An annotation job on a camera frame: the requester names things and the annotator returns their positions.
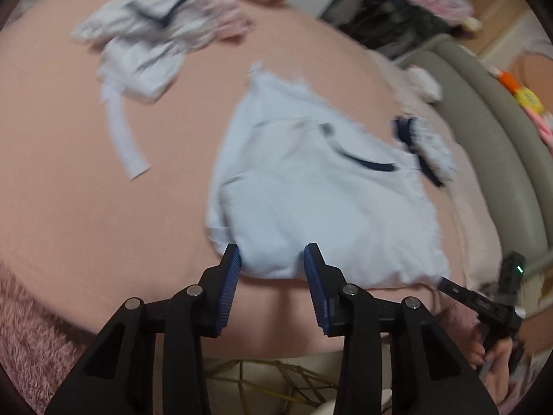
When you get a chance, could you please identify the pink bed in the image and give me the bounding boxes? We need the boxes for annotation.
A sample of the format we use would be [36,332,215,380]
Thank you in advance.
[0,0,519,360]

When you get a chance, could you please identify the pink plush toy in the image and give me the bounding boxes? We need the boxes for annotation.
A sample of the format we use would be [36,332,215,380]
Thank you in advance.
[533,112,553,152]

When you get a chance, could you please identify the white cartoon-print garment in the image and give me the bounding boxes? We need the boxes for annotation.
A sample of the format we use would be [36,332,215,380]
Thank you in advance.
[410,117,458,182]

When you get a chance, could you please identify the grey padded headboard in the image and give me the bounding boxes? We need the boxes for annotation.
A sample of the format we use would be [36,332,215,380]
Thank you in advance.
[402,32,553,277]

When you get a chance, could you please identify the brass wire frame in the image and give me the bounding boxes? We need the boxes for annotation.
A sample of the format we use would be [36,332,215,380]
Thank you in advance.
[203,359,342,415]

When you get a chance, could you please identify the white plush toy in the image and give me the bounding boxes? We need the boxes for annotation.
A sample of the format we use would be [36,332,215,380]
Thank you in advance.
[406,65,443,102]

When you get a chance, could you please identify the white cushion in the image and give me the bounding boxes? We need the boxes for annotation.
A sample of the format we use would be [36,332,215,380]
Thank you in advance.
[311,398,346,415]

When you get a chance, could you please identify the orange carrot plush toy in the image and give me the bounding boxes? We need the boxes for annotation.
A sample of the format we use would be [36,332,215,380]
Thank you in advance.
[488,67,519,93]

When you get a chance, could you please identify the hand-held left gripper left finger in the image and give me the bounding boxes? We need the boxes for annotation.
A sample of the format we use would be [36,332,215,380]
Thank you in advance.
[45,243,243,415]

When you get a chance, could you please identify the glass door wardrobe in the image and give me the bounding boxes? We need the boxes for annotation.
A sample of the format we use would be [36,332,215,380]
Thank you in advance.
[317,0,459,61]

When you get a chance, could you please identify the light blue garment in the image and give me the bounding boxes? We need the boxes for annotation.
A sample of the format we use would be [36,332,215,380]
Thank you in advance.
[205,63,451,291]

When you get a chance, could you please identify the pink fluffy robe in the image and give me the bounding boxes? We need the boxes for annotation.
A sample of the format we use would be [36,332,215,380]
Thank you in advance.
[0,259,481,415]

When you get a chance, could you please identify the navy garment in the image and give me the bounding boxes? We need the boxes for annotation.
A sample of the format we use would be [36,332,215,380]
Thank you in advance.
[395,117,418,152]

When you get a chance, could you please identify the person's right hand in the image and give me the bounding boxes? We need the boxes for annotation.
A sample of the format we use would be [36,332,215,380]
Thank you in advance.
[469,330,527,402]

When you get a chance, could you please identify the yellow plush toy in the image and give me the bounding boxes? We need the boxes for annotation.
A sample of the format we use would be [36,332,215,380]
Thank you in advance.
[514,86,544,111]

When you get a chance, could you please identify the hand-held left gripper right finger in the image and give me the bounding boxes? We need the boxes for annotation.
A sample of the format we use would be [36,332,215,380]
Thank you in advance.
[303,243,497,415]

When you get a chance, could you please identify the white ribbed navy-trimmed garment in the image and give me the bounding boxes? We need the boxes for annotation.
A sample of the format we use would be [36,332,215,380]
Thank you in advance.
[70,0,217,181]

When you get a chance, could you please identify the pink patterned garment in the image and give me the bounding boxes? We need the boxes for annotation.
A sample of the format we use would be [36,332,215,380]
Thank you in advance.
[181,0,257,42]

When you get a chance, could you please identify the pink hanging garment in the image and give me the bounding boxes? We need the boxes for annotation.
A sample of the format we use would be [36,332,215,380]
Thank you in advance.
[408,0,476,20]

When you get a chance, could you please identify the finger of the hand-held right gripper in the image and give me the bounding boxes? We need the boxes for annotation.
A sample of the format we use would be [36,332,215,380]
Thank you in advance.
[436,277,485,313]

